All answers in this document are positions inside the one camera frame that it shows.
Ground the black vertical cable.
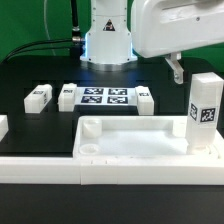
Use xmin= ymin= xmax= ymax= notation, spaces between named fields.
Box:
xmin=70 ymin=0 xmax=81 ymax=38

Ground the white L-shaped obstacle fence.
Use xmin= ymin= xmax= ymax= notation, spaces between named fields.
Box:
xmin=0 ymin=155 xmax=224 ymax=185

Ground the white desk top tray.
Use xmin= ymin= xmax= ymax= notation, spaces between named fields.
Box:
xmin=73 ymin=116 xmax=224 ymax=161

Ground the thin white cable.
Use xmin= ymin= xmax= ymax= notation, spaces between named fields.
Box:
xmin=43 ymin=0 xmax=57 ymax=57

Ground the black cable pair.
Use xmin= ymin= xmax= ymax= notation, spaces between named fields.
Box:
xmin=2 ymin=37 xmax=84 ymax=63

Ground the white block left edge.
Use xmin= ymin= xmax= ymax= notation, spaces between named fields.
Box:
xmin=0 ymin=115 xmax=9 ymax=141

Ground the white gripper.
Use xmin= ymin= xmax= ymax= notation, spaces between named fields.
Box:
xmin=131 ymin=0 xmax=224 ymax=84

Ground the marker sheet with tags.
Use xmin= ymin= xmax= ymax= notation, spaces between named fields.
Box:
xmin=75 ymin=87 xmax=137 ymax=106

